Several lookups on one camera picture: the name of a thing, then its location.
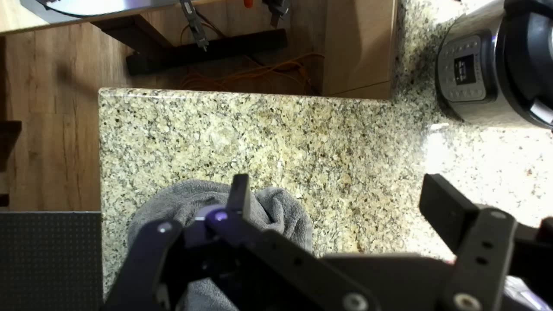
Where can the silver black pressure cooker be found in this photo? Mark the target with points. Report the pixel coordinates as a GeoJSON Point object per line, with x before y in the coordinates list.
{"type": "Point", "coordinates": [476, 70]}

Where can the black tripod leg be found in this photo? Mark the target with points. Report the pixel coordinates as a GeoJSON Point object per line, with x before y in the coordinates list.
{"type": "Point", "coordinates": [276, 10]}
{"type": "Point", "coordinates": [195, 29]}

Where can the gray towel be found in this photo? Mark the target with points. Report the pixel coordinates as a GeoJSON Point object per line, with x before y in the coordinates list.
{"type": "Point", "coordinates": [285, 217]}

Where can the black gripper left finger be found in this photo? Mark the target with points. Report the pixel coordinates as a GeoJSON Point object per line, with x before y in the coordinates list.
{"type": "Point", "coordinates": [269, 253]}

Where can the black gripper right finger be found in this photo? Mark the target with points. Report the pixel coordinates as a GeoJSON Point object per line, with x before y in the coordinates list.
{"type": "Point", "coordinates": [480, 248]}

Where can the gray table board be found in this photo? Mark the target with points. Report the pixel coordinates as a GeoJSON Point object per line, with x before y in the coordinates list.
{"type": "Point", "coordinates": [86, 8]}

